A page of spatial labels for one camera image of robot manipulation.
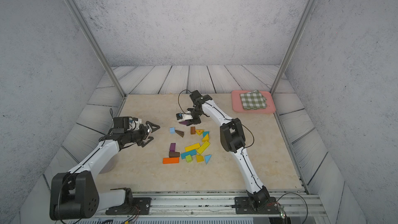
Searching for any orange triangle wooden block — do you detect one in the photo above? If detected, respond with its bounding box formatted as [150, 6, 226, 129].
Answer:
[196, 129, 204, 135]

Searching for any orange long wooden block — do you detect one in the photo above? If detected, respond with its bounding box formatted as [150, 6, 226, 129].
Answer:
[163, 157, 179, 164]

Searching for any yellow triangle wooden block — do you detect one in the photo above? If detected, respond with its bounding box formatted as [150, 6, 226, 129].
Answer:
[202, 134, 209, 142]

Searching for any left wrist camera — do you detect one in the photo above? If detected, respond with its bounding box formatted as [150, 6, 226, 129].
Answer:
[113, 117, 142, 131]

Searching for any teal long wooden block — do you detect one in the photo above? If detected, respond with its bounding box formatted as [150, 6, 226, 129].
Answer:
[181, 149, 197, 159]

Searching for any light blue triangle block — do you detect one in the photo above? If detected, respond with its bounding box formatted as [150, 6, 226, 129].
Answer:
[205, 155, 211, 164]

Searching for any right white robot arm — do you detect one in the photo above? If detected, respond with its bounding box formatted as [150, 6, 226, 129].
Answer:
[187, 90, 276, 209]

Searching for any left aluminium frame post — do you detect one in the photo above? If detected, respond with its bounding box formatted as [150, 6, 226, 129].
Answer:
[64, 0, 126, 99]

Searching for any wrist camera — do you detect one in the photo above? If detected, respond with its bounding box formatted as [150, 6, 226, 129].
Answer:
[176, 113, 193, 122]
[113, 117, 142, 131]

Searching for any pink tray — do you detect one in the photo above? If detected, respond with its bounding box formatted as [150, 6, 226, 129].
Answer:
[231, 90, 276, 114]

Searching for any lime green long block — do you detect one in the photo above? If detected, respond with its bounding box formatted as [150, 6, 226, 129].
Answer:
[197, 141, 210, 155]

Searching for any lilac bowl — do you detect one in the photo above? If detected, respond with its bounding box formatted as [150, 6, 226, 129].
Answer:
[99, 157, 117, 174]

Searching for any brown small wooden block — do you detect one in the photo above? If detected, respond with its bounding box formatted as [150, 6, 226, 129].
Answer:
[190, 126, 196, 135]

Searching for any brown slanted wooden block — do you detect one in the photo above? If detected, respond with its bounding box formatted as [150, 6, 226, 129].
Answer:
[175, 130, 184, 138]

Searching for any right aluminium frame post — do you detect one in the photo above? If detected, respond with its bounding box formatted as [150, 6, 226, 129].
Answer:
[271, 0, 317, 95]

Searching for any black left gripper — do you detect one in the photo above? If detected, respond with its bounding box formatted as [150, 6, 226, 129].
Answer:
[124, 121, 160, 147]

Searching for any green checkered cloth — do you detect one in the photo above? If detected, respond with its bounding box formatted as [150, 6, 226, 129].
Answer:
[239, 90, 267, 111]

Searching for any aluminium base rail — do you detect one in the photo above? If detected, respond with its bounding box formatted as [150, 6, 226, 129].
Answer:
[81, 191, 327, 223]

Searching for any green small cube block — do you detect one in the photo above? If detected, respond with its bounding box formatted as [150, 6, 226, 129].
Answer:
[185, 155, 193, 163]

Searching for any purple rectangular wooden block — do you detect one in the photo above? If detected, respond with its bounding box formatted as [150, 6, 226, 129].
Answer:
[170, 143, 176, 152]

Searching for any aluminium frame post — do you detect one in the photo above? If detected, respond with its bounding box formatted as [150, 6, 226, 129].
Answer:
[271, 0, 317, 95]
[64, 0, 126, 99]

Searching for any yellow long wooden block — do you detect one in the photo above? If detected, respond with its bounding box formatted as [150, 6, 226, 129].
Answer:
[185, 143, 201, 152]

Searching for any dark brown rectangular block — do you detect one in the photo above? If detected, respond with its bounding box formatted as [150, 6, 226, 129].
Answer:
[169, 151, 180, 158]

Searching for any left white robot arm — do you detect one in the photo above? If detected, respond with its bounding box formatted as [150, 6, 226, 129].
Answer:
[49, 117, 160, 223]

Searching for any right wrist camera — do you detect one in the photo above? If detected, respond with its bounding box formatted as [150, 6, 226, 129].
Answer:
[176, 113, 193, 122]

